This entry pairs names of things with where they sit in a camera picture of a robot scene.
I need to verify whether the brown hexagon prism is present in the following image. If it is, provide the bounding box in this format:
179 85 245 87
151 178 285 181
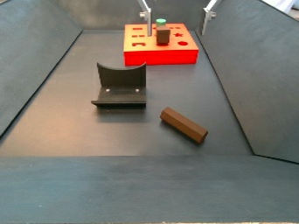
161 107 209 144

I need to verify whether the black curved cradle stand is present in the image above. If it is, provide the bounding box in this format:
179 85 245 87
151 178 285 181
91 64 147 107

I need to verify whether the red shape sorter block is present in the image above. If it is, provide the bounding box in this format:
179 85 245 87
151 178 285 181
124 24 199 66

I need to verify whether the brown rounded prism peg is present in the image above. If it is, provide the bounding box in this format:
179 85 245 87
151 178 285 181
157 25 171 45

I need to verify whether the green cylinder peg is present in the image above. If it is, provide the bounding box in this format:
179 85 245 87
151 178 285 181
155 18 166 26

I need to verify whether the left silver camera mount pole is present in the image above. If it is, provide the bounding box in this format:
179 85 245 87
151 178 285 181
138 0 153 37

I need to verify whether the silver camera mount pole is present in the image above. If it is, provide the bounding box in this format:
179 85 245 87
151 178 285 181
138 0 153 37
201 0 219 35

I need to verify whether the right silver camera mount pole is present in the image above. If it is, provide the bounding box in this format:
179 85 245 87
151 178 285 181
201 0 219 35

